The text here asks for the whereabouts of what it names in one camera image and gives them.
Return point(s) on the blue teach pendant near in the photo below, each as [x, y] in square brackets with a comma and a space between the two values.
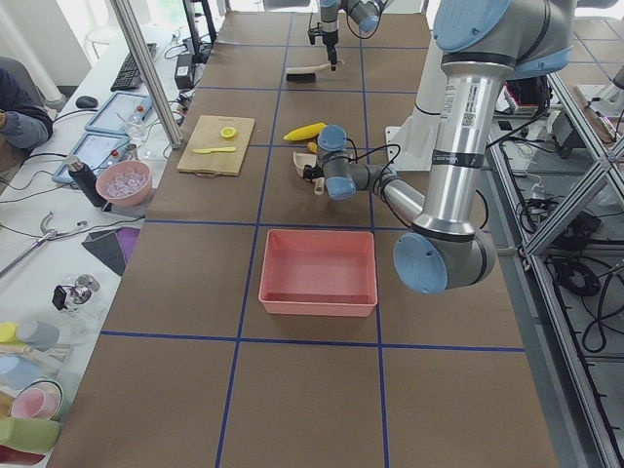
[99, 151]

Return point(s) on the black power adapter box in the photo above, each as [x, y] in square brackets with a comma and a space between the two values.
[184, 72]

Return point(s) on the yellow plastic toy knife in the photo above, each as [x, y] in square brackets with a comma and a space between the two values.
[212, 150]

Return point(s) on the stack of pastel cups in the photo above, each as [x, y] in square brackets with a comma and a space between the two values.
[30, 403]

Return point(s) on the blue teach pendant far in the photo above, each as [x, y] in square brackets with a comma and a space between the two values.
[120, 108]

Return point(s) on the seated person dark sleeve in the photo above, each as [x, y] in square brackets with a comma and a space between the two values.
[25, 125]

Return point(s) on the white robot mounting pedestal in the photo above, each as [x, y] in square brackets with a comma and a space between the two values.
[417, 135]

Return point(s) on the pink plastic bin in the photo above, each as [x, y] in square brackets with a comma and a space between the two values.
[319, 273]

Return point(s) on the pink bowl with wrappers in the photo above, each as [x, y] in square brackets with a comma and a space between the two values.
[125, 184]

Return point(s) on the blue teach pendant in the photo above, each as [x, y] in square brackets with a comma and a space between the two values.
[99, 151]
[120, 108]

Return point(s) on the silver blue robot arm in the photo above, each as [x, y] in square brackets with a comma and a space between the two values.
[366, 15]
[484, 44]

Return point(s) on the beige hand brush black bristles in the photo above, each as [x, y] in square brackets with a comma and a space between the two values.
[304, 74]

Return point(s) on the black computer keyboard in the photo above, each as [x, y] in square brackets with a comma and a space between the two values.
[128, 78]

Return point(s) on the black computer mouse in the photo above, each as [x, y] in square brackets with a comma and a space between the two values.
[86, 102]

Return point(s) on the yellow toy corn cob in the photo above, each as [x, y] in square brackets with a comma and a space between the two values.
[305, 132]

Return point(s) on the bamboo cutting board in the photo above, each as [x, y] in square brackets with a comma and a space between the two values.
[206, 134]

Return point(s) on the black water bottle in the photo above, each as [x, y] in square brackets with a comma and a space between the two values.
[85, 179]

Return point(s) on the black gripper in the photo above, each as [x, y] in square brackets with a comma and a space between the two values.
[310, 173]
[331, 40]

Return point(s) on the aluminium frame post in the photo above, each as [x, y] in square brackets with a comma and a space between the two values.
[138, 48]

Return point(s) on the yellow toy lemon slice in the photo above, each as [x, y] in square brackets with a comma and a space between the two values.
[228, 132]

